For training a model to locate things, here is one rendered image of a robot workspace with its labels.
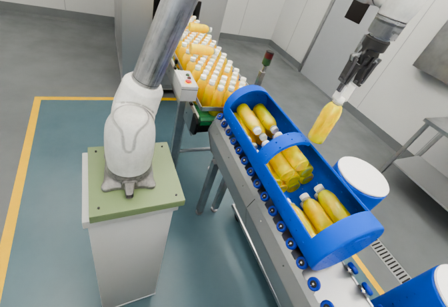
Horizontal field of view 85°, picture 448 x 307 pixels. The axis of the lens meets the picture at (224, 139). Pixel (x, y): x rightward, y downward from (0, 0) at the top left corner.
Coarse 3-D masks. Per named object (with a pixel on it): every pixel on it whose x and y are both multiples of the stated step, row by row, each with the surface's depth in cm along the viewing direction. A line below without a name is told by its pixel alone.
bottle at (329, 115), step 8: (328, 104) 94; (336, 104) 91; (328, 112) 93; (336, 112) 92; (320, 120) 96; (328, 120) 94; (336, 120) 94; (312, 128) 100; (320, 128) 97; (328, 128) 96; (312, 136) 100; (320, 136) 98
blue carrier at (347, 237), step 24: (240, 96) 127; (264, 96) 140; (288, 120) 124; (240, 144) 123; (288, 144) 101; (264, 168) 103; (288, 192) 116; (312, 192) 113; (336, 192) 104; (288, 216) 90; (360, 216) 78; (312, 240) 80; (336, 240) 75; (360, 240) 79; (312, 264) 81
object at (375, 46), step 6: (366, 36) 78; (366, 42) 77; (372, 42) 76; (378, 42) 75; (384, 42) 75; (390, 42) 76; (366, 48) 77; (372, 48) 76; (378, 48) 76; (384, 48) 76; (366, 54) 79; (372, 54) 80; (378, 54) 81; (360, 60) 80
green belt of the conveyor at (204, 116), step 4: (176, 64) 203; (196, 108) 161; (200, 112) 159; (204, 112) 160; (208, 112) 161; (200, 116) 156; (204, 116) 157; (208, 116) 158; (212, 116) 159; (200, 120) 154; (204, 120) 155; (208, 120) 156; (212, 120) 157; (200, 124) 155; (204, 124) 156; (208, 124) 157
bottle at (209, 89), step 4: (208, 84) 153; (208, 88) 152; (212, 88) 152; (204, 92) 156; (208, 92) 153; (212, 92) 154; (204, 96) 156; (208, 96) 155; (212, 96) 156; (204, 100) 158; (208, 100) 157; (204, 104) 159; (208, 104) 159
